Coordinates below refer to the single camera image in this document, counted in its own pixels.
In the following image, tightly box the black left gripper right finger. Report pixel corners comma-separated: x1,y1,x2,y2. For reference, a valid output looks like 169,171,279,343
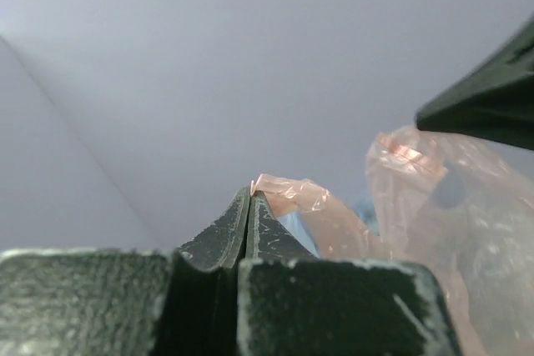
237,193,461,355

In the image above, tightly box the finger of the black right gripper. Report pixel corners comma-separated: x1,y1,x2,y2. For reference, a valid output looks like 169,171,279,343
415,19,533,150

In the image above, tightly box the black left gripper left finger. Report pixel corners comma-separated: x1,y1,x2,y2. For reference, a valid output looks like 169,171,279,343
1,188,250,355

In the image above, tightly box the pink plastic trash bag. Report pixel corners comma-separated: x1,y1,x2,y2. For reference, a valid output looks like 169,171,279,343
252,127,533,355

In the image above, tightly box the large blue plastic bag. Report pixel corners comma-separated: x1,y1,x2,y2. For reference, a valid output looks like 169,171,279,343
277,191,380,257

